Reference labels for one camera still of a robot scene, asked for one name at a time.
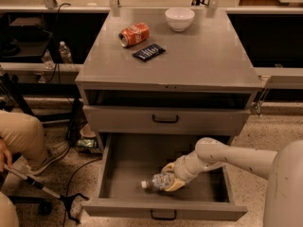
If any person's leg in khaki trousers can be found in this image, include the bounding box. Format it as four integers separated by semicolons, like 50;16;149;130
0;111;45;160

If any small cup on floor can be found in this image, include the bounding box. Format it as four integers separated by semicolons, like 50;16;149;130
80;124;96;138

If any dark blue snack packet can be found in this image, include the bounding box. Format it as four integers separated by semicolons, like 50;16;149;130
133;44;165;61

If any person's hand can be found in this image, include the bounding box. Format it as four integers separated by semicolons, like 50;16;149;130
0;138;13;171

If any clear plastic water bottle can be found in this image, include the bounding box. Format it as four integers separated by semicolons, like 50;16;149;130
141;172;174;191

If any green packet on floor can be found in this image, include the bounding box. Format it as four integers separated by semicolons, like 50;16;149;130
76;138;100;153

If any orange soda can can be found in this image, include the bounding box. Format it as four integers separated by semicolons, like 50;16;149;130
118;23;150;47

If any black grabber stick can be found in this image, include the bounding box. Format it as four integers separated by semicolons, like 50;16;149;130
4;165;89;224

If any open grey lower drawer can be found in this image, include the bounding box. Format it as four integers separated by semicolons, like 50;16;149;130
82;134;247;221

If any white bowl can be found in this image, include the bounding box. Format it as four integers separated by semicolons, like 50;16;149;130
165;8;195;32

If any grey sneaker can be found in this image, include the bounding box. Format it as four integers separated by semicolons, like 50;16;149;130
27;142;69;176

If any water bottle on shelf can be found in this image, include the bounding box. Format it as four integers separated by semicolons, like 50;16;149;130
59;42;73;64

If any black cable on floor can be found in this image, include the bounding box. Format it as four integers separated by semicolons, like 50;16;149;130
62;156;103;227

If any closed grey upper drawer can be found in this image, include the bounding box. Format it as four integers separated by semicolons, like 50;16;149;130
83;105;250;136

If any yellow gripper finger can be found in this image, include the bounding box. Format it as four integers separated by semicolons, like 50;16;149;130
161;163;175;172
164;179;186;192

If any grey drawer cabinet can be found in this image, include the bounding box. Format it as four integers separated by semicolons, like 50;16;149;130
76;8;261;146

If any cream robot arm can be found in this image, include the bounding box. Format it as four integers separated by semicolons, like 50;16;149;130
162;137;303;227

